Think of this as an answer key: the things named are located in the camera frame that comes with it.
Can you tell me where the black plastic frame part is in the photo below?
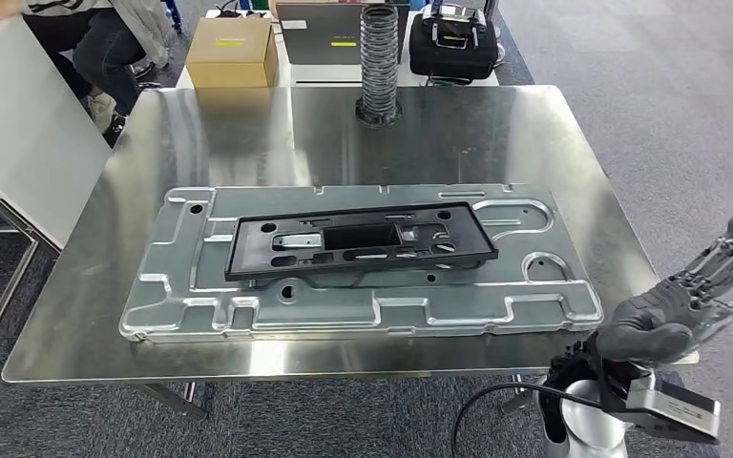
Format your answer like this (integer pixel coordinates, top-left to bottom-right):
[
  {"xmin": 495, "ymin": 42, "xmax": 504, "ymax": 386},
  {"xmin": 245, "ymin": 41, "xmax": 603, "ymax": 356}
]
[{"xmin": 223, "ymin": 200, "xmax": 500, "ymax": 282}]

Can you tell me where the stainless steel workbench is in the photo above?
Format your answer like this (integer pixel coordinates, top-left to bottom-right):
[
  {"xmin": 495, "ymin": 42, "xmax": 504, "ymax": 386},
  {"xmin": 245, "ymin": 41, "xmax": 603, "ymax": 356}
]
[{"xmin": 0, "ymin": 85, "xmax": 700, "ymax": 422}]

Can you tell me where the stamped grey metal panel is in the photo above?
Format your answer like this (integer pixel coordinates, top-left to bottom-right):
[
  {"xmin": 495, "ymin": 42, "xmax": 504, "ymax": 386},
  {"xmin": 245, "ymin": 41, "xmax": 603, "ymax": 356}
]
[{"xmin": 118, "ymin": 183, "xmax": 605, "ymax": 344}]

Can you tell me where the white table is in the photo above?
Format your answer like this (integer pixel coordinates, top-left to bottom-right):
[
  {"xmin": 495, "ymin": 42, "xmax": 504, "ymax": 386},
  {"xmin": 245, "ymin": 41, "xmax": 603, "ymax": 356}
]
[{"xmin": 175, "ymin": 7, "xmax": 502, "ymax": 89}]

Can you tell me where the black carry case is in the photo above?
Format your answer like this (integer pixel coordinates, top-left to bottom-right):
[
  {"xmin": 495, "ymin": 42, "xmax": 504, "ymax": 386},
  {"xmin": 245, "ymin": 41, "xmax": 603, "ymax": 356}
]
[{"xmin": 408, "ymin": 3, "xmax": 500, "ymax": 82}]

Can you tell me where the dark flat board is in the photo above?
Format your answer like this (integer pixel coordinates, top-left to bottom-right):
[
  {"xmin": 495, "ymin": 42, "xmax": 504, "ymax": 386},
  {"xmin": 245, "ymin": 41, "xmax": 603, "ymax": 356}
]
[{"xmin": 276, "ymin": 1, "xmax": 410, "ymax": 67}]

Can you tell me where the brown cardboard box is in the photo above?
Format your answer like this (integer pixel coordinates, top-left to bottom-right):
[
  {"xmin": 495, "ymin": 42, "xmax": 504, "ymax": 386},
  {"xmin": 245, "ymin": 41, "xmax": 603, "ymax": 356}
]
[{"xmin": 184, "ymin": 16, "xmax": 280, "ymax": 90}]

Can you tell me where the person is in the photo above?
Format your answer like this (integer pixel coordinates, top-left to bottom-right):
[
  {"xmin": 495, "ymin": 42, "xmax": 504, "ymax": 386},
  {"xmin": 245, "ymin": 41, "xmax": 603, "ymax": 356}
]
[{"xmin": 0, "ymin": 0, "xmax": 175, "ymax": 148}]

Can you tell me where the white board panel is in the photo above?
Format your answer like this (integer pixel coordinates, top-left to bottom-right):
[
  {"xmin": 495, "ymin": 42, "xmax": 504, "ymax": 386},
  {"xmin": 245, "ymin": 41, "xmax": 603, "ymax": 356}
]
[{"xmin": 0, "ymin": 15, "xmax": 115, "ymax": 251}]

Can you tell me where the grey corrugated hose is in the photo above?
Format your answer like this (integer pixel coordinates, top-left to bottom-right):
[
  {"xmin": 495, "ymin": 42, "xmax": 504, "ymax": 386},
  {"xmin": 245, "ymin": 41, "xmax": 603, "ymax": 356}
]
[{"xmin": 354, "ymin": 3, "xmax": 404, "ymax": 128}]

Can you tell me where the black cable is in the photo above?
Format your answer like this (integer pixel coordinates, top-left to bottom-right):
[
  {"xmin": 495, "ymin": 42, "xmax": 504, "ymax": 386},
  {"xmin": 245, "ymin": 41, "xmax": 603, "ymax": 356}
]
[{"xmin": 451, "ymin": 382, "xmax": 603, "ymax": 458}]

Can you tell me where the black camera mounting bracket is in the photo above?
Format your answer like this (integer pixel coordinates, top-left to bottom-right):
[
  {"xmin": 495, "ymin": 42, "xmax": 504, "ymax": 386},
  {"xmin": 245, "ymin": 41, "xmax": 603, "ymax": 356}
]
[{"xmin": 584, "ymin": 333, "xmax": 659, "ymax": 420}]

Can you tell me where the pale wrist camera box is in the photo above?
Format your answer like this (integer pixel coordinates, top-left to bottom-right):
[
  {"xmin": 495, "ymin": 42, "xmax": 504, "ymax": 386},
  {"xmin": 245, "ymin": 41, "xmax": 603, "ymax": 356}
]
[{"xmin": 622, "ymin": 369, "xmax": 722, "ymax": 444}]

